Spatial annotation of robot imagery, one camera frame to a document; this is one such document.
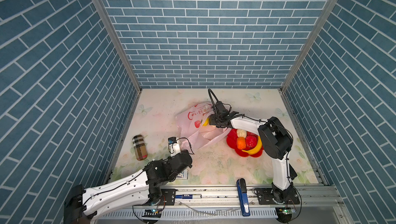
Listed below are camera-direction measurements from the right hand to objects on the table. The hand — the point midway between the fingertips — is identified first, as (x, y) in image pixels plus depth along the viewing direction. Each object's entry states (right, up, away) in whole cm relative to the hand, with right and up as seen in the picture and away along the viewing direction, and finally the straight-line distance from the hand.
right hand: (213, 119), depth 99 cm
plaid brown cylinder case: (-42, -14, -12) cm, 46 cm away
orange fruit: (+15, -12, -13) cm, 23 cm away
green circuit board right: (+34, -39, -28) cm, 59 cm away
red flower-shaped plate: (+10, -11, -11) cm, 19 cm away
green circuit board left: (-30, -41, -27) cm, 58 cm away
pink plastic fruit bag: (-12, 0, -10) cm, 16 cm away
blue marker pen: (-13, -34, -26) cm, 45 cm away
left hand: (-11, -15, -22) cm, 29 cm away
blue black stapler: (+13, -31, -25) cm, 42 cm away
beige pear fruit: (+16, -7, -10) cm, 20 cm away
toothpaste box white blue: (-17, -27, -20) cm, 37 cm away
